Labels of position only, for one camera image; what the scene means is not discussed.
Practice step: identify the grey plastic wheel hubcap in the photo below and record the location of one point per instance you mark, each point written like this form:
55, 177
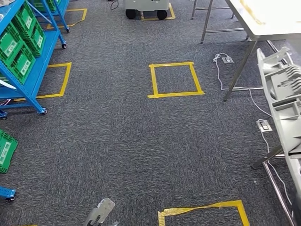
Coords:
282, 124

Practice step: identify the yellow tape square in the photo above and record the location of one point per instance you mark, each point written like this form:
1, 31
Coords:
83, 15
154, 79
171, 12
242, 212

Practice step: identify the grey wheeled cart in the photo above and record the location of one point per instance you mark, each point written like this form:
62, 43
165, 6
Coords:
145, 4

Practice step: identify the grey floor socket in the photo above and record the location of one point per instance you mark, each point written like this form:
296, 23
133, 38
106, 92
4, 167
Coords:
227, 60
263, 125

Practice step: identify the green plastic crate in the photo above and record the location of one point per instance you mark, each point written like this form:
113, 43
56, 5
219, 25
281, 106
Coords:
44, 4
7, 153
22, 64
9, 43
38, 39
24, 17

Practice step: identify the steel leg table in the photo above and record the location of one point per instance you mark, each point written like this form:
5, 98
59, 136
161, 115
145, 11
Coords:
270, 18

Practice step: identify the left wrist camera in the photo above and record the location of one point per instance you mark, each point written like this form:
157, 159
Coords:
101, 210

